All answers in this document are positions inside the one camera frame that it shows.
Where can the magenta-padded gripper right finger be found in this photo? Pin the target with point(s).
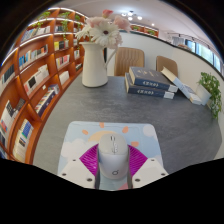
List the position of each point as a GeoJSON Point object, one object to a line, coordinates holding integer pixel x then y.
{"type": "Point", "coordinates": [149, 171]}

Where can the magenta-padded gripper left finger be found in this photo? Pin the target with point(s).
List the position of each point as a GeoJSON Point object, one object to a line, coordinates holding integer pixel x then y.
{"type": "Point", "coordinates": [77, 172]}

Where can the white computer mouse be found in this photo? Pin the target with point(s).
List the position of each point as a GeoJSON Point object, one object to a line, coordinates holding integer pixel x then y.
{"type": "Point", "coordinates": [113, 157]}

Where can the pastel cartoon print mouse pad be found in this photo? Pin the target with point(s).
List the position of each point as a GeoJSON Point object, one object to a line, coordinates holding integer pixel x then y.
{"type": "Point", "coordinates": [80, 136]}

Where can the thick dark hardcover book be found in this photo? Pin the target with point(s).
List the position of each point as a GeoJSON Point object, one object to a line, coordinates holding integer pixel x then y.
{"type": "Point", "coordinates": [150, 78]}
{"type": "Point", "coordinates": [143, 90]}

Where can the white cover book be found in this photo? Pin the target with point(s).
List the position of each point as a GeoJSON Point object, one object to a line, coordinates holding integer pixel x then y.
{"type": "Point", "coordinates": [173, 78]}

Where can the green potted plant white pot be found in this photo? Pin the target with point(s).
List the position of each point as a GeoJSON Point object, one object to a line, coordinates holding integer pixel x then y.
{"type": "Point", "coordinates": [210, 90]}

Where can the orange wooden bookshelf unit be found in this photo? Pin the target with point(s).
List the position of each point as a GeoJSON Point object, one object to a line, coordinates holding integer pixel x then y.
{"type": "Point", "coordinates": [36, 76]}

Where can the white ceramic jug vase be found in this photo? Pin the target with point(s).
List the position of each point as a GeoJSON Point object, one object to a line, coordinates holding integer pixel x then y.
{"type": "Point", "coordinates": [94, 66]}

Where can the tan upholstered chair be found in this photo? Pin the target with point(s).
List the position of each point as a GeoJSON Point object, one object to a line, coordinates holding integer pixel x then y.
{"type": "Point", "coordinates": [166, 64]}
{"type": "Point", "coordinates": [129, 60]}

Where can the large glass window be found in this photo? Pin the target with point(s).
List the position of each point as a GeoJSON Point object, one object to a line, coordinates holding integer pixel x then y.
{"type": "Point", "coordinates": [203, 51]}

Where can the pink and white flower bunch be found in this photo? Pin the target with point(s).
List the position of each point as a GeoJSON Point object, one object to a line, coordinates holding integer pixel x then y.
{"type": "Point", "coordinates": [105, 31]}

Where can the multi-bulb ceiling light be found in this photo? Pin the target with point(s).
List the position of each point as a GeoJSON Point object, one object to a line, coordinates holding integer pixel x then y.
{"type": "Point", "coordinates": [130, 16]}

